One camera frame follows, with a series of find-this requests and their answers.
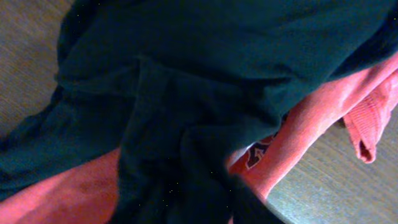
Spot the crumpled red t-shirt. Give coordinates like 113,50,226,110
1,56,397,224

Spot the black t-shirt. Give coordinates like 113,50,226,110
1,0,397,223

